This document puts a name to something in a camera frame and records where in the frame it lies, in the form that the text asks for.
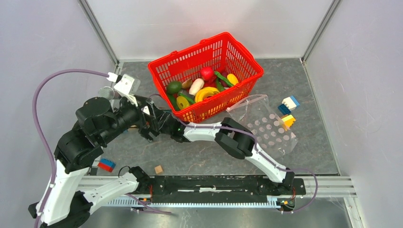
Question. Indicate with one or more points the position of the silver mesh microphone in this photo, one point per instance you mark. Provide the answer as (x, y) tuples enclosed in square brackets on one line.
[(107, 92)]

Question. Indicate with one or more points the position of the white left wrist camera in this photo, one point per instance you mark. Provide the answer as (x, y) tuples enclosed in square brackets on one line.
[(126, 85)]

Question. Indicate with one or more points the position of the white toy radish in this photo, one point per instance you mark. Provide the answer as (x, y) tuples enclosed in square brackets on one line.
[(196, 86)]

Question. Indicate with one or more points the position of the red toy apple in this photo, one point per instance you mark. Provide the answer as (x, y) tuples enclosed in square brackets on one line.
[(207, 74)]

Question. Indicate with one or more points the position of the red plastic basket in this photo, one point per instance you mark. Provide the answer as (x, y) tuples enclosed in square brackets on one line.
[(223, 53)]

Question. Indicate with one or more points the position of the yellow toy pineapple slice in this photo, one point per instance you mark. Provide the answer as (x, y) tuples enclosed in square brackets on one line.
[(182, 102)]

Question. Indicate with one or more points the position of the red blue toy block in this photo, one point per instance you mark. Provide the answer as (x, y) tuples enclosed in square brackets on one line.
[(106, 165)]

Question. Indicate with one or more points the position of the dark blue toy block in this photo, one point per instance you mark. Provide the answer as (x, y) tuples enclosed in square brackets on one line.
[(284, 109)]

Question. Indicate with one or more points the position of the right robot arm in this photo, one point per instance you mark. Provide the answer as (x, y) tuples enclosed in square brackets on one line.
[(235, 139)]

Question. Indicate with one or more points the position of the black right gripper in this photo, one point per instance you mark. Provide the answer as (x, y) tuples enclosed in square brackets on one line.
[(156, 135)]

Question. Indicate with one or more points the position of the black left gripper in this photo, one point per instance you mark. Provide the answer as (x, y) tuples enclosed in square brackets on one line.
[(145, 120)]

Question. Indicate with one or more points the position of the clear zip top bag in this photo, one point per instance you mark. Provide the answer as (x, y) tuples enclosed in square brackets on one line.
[(272, 134)]

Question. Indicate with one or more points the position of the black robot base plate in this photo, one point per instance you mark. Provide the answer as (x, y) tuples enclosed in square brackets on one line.
[(217, 189)]

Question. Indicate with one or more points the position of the small wooden cube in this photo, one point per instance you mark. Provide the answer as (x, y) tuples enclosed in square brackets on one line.
[(158, 170)]

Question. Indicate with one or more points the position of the yellow toy lemon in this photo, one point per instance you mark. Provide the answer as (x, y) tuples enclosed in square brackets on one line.
[(232, 79)]

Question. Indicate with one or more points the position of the green toy avocado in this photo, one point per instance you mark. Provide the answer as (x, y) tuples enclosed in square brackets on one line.
[(173, 87)]

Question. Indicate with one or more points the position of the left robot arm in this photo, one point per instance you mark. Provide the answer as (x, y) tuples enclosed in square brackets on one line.
[(63, 205)]

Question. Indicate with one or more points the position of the yellow toy banana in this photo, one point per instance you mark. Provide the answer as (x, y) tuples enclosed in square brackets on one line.
[(205, 93)]

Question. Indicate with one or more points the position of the white blue toy block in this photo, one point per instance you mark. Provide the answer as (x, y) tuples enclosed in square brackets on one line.
[(291, 103)]

